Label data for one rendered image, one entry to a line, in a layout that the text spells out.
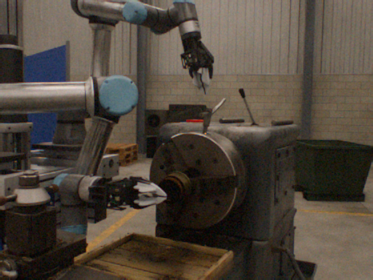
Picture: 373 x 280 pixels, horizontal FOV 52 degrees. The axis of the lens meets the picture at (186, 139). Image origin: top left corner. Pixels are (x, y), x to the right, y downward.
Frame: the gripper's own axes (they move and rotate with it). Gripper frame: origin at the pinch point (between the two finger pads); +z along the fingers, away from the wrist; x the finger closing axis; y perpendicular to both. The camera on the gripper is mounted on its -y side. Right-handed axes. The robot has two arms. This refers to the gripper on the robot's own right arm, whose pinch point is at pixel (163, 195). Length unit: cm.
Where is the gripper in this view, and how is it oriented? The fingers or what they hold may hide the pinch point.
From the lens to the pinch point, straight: 102.8
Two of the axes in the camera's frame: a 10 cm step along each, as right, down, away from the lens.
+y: -4.5, 0.7, -8.9
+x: 0.0, -10.0, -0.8
